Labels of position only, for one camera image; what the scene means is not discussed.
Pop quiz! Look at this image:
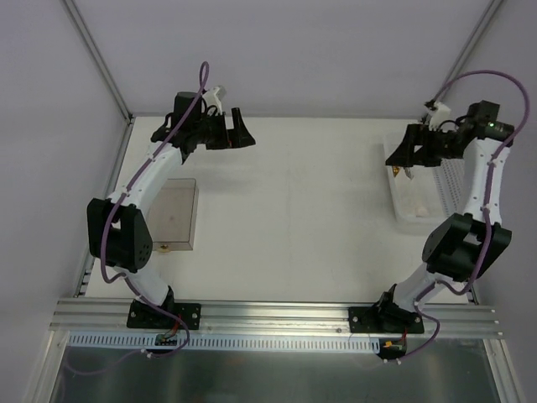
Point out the white paper napkin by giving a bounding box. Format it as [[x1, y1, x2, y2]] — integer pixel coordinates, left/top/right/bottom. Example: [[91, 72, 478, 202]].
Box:
[[392, 167, 443, 221]]

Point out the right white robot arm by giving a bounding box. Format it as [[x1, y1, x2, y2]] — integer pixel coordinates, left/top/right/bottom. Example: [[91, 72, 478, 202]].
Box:
[[361, 101, 515, 332]]

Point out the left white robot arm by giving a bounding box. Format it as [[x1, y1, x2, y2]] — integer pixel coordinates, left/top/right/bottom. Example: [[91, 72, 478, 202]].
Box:
[[86, 86, 256, 329]]

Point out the white perforated plastic basket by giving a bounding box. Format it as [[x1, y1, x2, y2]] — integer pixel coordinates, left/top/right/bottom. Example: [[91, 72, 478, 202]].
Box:
[[385, 160, 464, 232]]

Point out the clear plastic utensil tray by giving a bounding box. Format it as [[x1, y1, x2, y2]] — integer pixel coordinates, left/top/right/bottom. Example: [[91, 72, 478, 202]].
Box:
[[147, 178, 199, 253]]

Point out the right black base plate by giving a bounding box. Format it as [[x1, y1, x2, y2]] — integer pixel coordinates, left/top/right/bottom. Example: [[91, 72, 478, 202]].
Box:
[[348, 306, 425, 334]]

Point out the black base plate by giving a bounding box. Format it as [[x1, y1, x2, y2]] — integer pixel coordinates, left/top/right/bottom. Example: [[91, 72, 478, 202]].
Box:
[[348, 306, 425, 334], [126, 301, 201, 330]]

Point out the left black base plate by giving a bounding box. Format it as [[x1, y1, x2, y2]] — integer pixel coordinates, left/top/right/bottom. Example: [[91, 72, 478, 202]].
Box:
[[126, 301, 201, 330]]

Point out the white slotted cable duct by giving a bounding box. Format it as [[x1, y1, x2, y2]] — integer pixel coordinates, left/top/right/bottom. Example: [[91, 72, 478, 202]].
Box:
[[67, 332, 381, 353]]

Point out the aluminium mounting rail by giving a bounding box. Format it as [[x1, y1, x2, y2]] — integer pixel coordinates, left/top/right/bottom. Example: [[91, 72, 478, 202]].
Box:
[[49, 297, 504, 339]]

